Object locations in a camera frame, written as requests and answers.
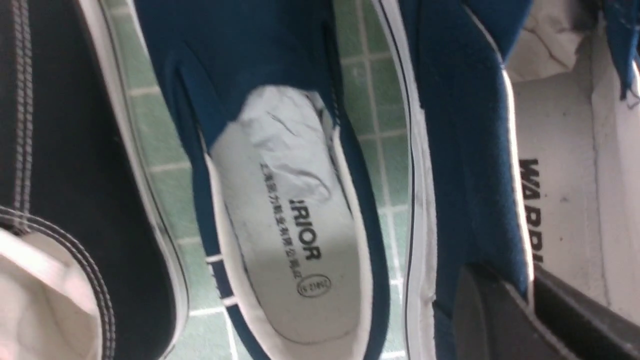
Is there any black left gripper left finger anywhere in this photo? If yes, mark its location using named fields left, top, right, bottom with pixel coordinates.
left=452, top=264, right=578, bottom=360

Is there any black white sneaker right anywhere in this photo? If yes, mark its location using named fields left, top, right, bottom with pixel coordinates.
left=1, top=0, right=189, bottom=360

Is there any navy canvas shoe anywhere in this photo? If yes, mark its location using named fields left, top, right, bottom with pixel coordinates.
left=133, top=0, right=390, bottom=360
left=374, top=0, right=639, bottom=360

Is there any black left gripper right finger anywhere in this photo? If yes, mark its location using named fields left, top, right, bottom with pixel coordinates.
left=534, top=268, right=640, bottom=360

